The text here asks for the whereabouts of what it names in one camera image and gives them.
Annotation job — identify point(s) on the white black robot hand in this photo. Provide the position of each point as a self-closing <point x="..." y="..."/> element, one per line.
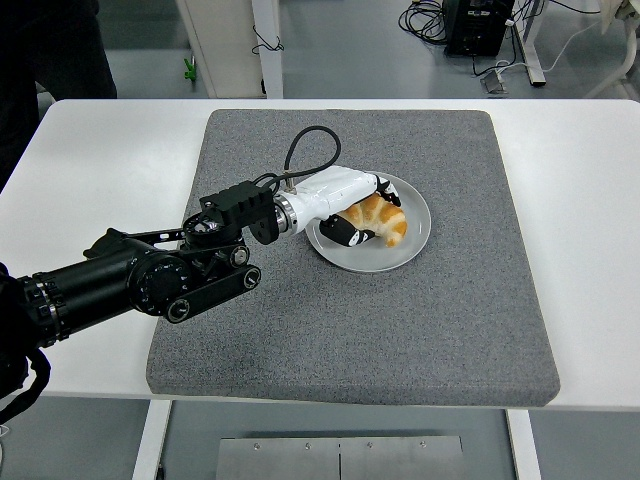
<point x="335" y="190"/>

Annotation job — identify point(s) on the golden croissant bread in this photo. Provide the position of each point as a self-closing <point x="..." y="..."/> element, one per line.
<point x="385" y="220"/>

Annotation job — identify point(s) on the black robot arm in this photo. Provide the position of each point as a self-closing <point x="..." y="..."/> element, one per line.
<point x="100" y="280"/>

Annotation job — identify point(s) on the grey round plate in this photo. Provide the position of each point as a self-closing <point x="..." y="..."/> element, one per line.
<point x="400" y="250"/>

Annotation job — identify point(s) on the grey felt mat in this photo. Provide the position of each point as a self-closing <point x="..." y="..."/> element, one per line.
<point x="350" y="325"/>

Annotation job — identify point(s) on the small green object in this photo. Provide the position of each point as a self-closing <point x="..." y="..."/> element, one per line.
<point x="189" y="69"/>

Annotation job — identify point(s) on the grey floor pedal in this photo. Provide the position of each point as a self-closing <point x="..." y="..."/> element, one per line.
<point x="494" y="84"/>

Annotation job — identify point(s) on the white cabinet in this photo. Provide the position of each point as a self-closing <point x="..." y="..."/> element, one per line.
<point x="225" y="30"/>

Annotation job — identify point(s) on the black computer case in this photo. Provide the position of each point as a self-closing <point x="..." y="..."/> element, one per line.
<point x="475" y="25"/>

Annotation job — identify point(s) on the white desk leg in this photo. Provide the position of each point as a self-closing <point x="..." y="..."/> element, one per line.
<point x="530" y="45"/>

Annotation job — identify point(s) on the white table leg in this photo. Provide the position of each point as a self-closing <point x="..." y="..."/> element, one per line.
<point x="150" y="440"/>
<point x="522" y="445"/>

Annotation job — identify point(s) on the white chair base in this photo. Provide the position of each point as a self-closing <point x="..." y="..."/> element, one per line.
<point x="627" y="55"/>

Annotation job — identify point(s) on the person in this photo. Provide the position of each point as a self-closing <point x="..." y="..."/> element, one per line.
<point x="40" y="40"/>

